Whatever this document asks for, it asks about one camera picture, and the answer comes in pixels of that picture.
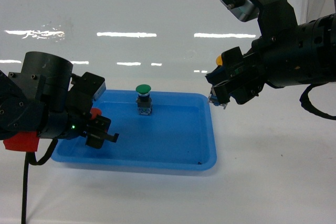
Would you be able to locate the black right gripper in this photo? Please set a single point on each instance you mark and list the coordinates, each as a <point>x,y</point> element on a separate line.
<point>242,77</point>

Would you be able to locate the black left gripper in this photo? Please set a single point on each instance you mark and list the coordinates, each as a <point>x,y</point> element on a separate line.
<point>73,119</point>

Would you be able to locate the yellow mushroom push button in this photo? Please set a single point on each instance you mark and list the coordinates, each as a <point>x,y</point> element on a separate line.
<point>212,96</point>

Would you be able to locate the red mushroom push button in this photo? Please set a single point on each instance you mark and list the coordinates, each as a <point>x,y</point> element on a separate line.
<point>95,112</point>

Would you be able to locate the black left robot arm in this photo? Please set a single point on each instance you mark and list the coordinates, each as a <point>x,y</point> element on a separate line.
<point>47,100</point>

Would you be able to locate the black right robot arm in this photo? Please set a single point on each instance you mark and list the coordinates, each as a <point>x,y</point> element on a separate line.
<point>302,55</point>

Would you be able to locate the green mushroom push button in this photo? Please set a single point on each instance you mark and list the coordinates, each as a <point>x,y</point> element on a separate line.
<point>144,101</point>

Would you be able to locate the blue plastic tray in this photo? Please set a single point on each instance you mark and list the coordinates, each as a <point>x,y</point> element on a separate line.
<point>177,135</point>

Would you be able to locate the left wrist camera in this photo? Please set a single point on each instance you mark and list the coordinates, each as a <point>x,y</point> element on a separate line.
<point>84,91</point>

